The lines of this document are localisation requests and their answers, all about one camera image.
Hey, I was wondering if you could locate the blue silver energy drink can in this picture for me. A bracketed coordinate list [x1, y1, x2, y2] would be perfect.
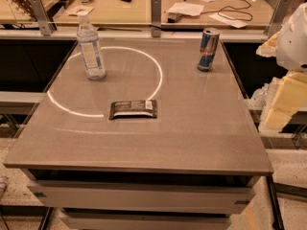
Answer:
[198, 28, 220, 72]

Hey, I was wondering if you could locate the white paper sheet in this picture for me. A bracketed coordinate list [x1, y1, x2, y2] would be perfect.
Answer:
[167, 2, 204, 16]

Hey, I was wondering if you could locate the clear plastic water bottle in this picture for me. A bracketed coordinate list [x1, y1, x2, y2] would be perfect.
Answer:
[77, 11, 106, 80]

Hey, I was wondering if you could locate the black snack bar wrapper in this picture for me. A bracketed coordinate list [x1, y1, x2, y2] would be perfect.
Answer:
[109, 100, 157, 120]

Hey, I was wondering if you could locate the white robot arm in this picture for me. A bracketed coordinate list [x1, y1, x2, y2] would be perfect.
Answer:
[256, 3, 307, 134]

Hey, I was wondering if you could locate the upper grey drawer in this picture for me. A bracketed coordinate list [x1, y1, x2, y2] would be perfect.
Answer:
[28, 181, 255, 214]

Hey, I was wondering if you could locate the left metal bracket post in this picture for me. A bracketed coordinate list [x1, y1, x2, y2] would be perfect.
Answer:
[30, 0, 54, 35]

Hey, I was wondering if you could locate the right metal bracket post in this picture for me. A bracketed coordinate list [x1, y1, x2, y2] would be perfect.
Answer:
[264, 0, 292, 37]

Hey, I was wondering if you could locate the lower grey drawer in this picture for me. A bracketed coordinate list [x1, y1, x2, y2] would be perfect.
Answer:
[59, 212, 231, 230]

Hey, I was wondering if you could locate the grey drawer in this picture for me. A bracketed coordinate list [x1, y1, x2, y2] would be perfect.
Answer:
[28, 181, 255, 214]
[59, 212, 231, 230]

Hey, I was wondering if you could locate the small clear bottle at right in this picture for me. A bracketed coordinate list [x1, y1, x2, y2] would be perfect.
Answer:
[249, 83, 269, 108]

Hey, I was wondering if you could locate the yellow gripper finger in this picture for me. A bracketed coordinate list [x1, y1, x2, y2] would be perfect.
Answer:
[262, 71, 307, 132]
[256, 33, 279, 58]

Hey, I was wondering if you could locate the black cable on desk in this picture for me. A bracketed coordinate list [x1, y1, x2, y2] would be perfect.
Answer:
[182, 0, 254, 22]

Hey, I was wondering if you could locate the small card on desk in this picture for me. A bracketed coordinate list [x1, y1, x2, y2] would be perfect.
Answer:
[66, 5, 94, 16]

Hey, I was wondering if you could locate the white paper under cable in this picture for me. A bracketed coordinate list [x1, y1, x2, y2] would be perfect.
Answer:
[210, 12, 248, 29]

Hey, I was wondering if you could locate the metal bracket post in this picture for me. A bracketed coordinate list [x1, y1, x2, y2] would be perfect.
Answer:
[30, 0, 54, 35]
[151, 0, 161, 37]
[264, 0, 292, 37]

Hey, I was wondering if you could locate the middle metal bracket post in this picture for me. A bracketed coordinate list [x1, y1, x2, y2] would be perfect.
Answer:
[151, 0, 161, 37]

